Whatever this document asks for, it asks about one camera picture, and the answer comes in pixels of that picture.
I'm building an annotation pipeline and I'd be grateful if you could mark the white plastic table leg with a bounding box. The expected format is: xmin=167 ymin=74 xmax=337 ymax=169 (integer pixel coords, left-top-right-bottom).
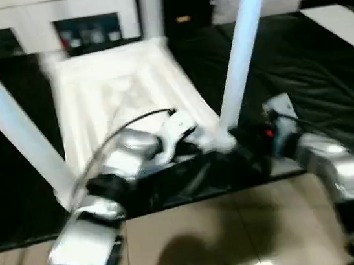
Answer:
xmin=141 ymin=0 xmax=168 ymax=42
xmin=0 ymin=17 xmax=76 ymax=215
xmin=201 ymin=0 xmax=294 ymax=141

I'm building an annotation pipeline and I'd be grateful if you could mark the white plastic table top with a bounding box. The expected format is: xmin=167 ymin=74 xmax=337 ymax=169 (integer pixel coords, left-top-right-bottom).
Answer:
xmin=35 ymin=27 xmax=244 ymax=214

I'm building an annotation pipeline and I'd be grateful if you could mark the white plastic upturned table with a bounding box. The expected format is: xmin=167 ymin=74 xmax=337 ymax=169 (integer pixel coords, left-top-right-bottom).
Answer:
xmin=0 ymin=3 xmax=354 ymax=255

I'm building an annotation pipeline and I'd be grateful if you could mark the white cabinet with glass doors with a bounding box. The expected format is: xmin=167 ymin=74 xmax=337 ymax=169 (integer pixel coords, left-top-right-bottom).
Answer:
xmin=0 ymin=0 xmax=147 ymax=67

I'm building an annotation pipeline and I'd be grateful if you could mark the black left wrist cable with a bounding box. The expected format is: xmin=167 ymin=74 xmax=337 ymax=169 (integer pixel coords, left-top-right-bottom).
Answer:
xmin=58 ymin=107 xmax=188 ymax=213

